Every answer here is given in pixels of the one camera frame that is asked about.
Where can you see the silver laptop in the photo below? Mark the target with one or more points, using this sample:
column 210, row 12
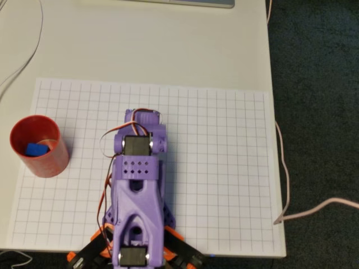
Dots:
column 182, row 2

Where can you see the white grid paper sheet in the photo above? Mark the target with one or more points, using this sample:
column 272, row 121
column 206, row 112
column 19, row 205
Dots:
column 224, row 140

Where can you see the blue toy brick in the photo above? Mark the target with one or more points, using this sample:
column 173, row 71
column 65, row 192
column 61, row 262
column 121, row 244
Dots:
column 36, row 150

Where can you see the purple SO-100 robot arm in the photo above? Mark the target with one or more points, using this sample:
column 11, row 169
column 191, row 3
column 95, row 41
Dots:
column 137, row 201

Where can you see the purple gripper with servo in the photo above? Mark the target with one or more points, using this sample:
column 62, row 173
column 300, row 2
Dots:
column 129, row 115

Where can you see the red cup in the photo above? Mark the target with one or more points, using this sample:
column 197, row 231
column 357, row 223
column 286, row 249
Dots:
column 47, row 165

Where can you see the black orange table clamp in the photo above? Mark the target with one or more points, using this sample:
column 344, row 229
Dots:
column 89, row 252
column 182, row 249

